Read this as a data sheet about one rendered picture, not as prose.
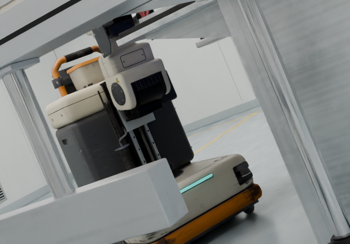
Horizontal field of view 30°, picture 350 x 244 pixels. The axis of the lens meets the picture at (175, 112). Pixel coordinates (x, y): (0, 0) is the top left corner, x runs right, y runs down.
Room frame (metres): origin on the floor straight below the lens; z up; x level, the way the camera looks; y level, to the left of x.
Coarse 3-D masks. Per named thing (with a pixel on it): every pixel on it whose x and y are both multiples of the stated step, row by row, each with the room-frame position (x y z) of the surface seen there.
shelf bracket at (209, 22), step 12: (204, 12) 2.09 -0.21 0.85; (216, 12) 2.07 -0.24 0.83; (180, 24) 2.14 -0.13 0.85; (192, 24) 2.12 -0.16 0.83; (204, 24) 2.10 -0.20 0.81; (216, 24) 2.08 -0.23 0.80; (156, 36) 2.20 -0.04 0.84; (168, 36) 2.17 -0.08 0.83; (180, 36) 2.15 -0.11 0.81; (192, 36) 2.13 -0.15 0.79; (204, 36) 2.11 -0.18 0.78; (216, 36) 2.09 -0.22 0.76; (228, 36) 2.07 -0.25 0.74
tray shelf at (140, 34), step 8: (208, 0) 1.98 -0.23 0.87; (216, 0) 2.01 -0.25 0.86; (184, 8) 2.03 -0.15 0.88; (192, 8) 2.01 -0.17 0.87; (200, 8) 2.06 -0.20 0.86; (168, 16) 2.06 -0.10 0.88; (176, 16) 2.05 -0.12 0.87; (184, 16) 2.10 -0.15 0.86; (152, 24) 2.09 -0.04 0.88; (160, 24) 2.08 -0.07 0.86; (168, 24) 2.14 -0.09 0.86; (136, 32) 2.13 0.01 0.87; (144, 32) 2.11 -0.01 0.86; (152, 32) 2.19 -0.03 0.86; (120, 40) 2.17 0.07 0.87; (128, 40) 2.15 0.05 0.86; (136, 40) 2.24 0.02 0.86
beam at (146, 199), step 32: (160, 160) 1.27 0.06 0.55; (96, 192) 1.29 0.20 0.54; (128, 192) 1.25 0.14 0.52; (160, 192) 1.23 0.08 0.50; (0, 224) 1.44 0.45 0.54; (32, 224) 1.39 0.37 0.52; (64, 224) 1.35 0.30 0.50; (96, 224) 1.31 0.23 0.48; (128, 224) 1.27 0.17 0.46; (160, 224) 1.23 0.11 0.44
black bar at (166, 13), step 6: (174, 6) 2.07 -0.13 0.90; (180, 6) 2.06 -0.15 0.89; (162, 12) 2.10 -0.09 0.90; (168, 12) 2.09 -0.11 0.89; (150, 18) 2.13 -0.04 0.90; (156, 18) 2.12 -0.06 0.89; (144, 24) 2.14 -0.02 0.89; (126, 30) 2.18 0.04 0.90; (132, 30) 2.17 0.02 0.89; (120, 36) 2.20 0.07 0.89
